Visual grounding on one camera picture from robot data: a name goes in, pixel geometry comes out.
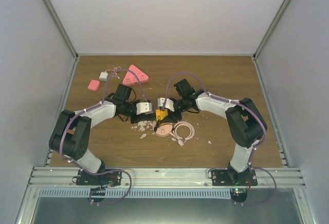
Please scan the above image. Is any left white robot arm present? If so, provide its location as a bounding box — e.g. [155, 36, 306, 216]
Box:
[49, 84, 155, 185]

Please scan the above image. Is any pink coiled cable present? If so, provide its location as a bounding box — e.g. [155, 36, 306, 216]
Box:
[171, 121, 196, 147]

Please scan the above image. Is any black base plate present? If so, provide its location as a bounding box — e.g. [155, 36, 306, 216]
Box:
[208, 169, 258, 187]
[72, 171, 122, 187]

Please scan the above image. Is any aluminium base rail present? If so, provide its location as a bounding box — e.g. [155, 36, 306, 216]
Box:
[28, 167, 305, 189]

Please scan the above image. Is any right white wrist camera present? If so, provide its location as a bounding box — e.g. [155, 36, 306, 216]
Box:
[157, 98, 175, 111]

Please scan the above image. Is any slotted cable duct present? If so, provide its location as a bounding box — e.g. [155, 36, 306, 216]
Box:
[39, 188, 231, 199]

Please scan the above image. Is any round pink socket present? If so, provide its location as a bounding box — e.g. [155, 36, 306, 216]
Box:
[152, 121, 173, 137]

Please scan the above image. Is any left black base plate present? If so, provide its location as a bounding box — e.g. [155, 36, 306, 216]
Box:
[72, 171, 122, 187]

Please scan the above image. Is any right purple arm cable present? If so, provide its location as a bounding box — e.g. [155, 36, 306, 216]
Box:
[161, 71, 268, 171]

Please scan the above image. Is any thin pink charging cable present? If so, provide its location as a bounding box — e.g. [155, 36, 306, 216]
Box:
[106, 66, 123, 81]

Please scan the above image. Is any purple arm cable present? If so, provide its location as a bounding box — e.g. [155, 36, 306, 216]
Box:
[59, 71, 150, 176]
[161, 71, 268, 171]

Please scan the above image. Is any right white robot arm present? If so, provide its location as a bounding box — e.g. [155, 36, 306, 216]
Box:
[157, 79, 267, 185]

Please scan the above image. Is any white USB charger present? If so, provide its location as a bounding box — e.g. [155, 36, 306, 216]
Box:
[99, 71, 108, 82]

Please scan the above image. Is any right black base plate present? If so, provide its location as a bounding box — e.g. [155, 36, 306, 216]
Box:
[208, 169, 258, 187]

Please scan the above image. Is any pink triangular power strip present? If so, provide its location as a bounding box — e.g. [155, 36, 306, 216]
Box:
[122, 65, 149, 86]

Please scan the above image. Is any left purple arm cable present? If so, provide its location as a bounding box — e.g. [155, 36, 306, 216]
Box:
[59, 71, 150, 176]

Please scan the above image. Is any yellow cube socket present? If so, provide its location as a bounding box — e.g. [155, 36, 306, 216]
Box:
[155, 109, 169, 121]

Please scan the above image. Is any pink rectangular plug adapter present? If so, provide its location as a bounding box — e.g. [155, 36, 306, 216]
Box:
[87, 80, 100, 91]

